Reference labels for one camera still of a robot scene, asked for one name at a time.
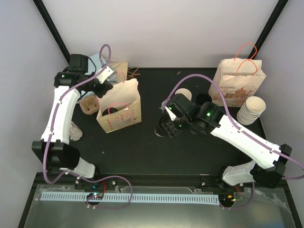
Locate black lid stack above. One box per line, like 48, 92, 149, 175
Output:
195, 93, 212, 105

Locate cream paper bag pink sides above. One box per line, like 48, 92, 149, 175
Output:
96, 78, 142, 133

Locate tall stack paper cups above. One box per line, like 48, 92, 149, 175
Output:
237, 96, 266, 125

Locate Cream Bear printed paper bag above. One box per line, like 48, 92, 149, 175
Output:
213, 47, 266, 107

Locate light blue slotted cable duct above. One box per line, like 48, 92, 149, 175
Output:
40, 191, 219, 206

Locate stacked pulp cup carriers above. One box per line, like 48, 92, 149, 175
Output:
79, 95, 99, 115

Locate black coffee cup lid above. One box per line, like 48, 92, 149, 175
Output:
102, 107, 119, 116

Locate brown kraft paper bag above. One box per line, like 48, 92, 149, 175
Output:
109, 59, 140, 84

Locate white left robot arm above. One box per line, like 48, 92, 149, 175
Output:
32, 54, 115, 190

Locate small stack paper cups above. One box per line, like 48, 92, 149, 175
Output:
175, 88, 192, 101

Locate light blue paper bag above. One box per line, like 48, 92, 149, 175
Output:
88, 53, 105, 73

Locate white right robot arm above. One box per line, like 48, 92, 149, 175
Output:
154, 94, 292, 191

